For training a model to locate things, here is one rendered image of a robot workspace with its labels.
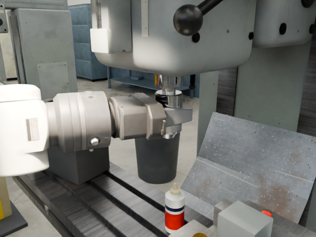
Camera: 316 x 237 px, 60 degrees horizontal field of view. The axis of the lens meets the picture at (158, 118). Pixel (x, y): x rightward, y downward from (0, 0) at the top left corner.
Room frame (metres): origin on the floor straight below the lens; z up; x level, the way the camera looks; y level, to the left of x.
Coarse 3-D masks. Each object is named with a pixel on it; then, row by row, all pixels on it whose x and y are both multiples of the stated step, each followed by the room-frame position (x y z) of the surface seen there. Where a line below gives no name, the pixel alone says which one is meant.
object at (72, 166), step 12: (48, 156) 0.72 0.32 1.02; (60, 156) 0.69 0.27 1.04; (72, 156) 0.66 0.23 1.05; (84, 156) 0.67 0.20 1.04; (96, 156) 0.71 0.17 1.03; (108, 156) 0.74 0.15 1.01; (48, 168) 0.73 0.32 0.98; (60, 168) 0.69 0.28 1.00; (72, 168) 0.66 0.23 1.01; (84, 168) 0.67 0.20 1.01; (96, 168) 0.70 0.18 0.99; (108, 168) 0.74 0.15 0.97; (72, 180) 0.66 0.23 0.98; (84, 180) 0.66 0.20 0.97
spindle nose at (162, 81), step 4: (160, 76) 0.43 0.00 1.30; (164, 76) 0.43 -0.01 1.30; (168, 76) 0.43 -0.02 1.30; (160, 80) 0.43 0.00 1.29; (164, 80) 0.43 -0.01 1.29; (168, 80) 0.43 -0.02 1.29; (172, 80) 0.43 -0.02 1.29; (176, 80) 0.43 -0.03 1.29; (180, 80) 0.43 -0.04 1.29; (156, 84) 0.44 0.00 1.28; (160, 84) 0.43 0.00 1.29; (164, 84) 0.43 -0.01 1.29; (168, 84) 0.43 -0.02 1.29; (172, 84) 0.43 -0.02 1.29; (176, 84) 0.43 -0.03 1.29; (180, 84) 0.44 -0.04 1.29
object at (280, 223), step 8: (224, 200) 0.42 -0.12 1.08; (248, 200) 0.48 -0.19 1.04; (216, 208) 0.40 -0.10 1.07; (224, 208) 0.40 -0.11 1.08; (256, 208) 0.46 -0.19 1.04; (264, 208) 0.46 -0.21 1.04; (216, 216) 0.40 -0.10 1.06; (272, 216) 0.43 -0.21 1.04; (280, 216) 0.43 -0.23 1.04; (216, 224) 0.40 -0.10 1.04; (280, 224) 0.41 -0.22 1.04; (288, 224) 0.41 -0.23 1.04; (296, 224) 0.41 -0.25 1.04; (216, 232) 0.39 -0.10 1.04; (272, 232) 0.34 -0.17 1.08; (280, 232) 0.34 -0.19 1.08; (288, 232) 0.34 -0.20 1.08; (296, 232) 0.39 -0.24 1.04; (304, 232) 0.39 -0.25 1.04; (312, 232) 0.39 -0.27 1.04
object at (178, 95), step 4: (156, 92) 0.45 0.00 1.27; (160, 92) 0.45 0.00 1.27; (176, 92) 0.45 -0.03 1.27; (180, 92) 0.45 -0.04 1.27; (156, 96) 0.44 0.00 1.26; (160, 96) 0.43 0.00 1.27; (164, 96) 0.43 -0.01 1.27; (168, 96) 0.43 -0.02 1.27; (172, 96) 0.43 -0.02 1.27; (176, 96) 0.43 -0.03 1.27; (180, 96) 0.44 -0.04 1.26; (160, 100) 0.43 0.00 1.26; (164, 100) 0.43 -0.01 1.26; (168, 100) 0.43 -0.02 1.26; (172, 100) 0.43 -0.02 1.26; (176, 100) 0.43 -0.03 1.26
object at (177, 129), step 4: (156, 100) 0.44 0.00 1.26; (180, 100) 0.44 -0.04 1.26; (164, 104) 0.43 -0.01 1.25; (168, 104) 0.43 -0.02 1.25; (172, 104) 0.43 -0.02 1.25; (176, 104) 0.43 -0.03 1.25; (180, 104) 0.44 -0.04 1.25; (180, 124) 0.44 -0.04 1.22; (168, 128) 0.43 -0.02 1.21; (172, 128) 0.43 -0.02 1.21; (176, 128) 0.43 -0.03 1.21; (180, 128) 0.44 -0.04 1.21; (168, 132) 0.43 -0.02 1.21; (172, 132) 0.43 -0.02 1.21; (176, 132) 0.43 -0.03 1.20
